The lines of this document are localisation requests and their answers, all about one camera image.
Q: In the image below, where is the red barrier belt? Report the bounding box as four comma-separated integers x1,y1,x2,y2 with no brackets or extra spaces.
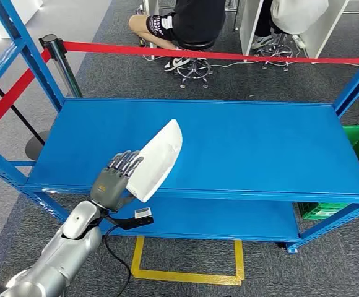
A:
62,40,359,66
0,49,52,140

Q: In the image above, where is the seated person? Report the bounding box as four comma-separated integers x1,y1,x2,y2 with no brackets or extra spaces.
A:
251,0,329,51
128,0,227,72

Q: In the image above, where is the chrome stanchion post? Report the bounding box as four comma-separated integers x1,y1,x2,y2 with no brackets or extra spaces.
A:
39,33,84,99

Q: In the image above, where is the yellow floor tape square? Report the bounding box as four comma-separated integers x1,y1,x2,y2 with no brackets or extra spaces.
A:
131,235,246,286

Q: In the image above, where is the white floor cable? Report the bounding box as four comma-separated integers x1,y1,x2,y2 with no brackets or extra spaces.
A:
209,59,262,69

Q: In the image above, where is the white car mirror cover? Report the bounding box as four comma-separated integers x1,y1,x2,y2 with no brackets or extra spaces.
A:
125,119,184,204

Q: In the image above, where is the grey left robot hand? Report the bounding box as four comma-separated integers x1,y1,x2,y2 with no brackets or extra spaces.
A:
89,149,145,213

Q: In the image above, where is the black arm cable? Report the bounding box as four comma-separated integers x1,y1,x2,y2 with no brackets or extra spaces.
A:
104,223,132,297

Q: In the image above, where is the blue metal shelf rack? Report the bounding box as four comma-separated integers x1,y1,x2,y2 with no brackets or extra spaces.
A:
0,0,359,255

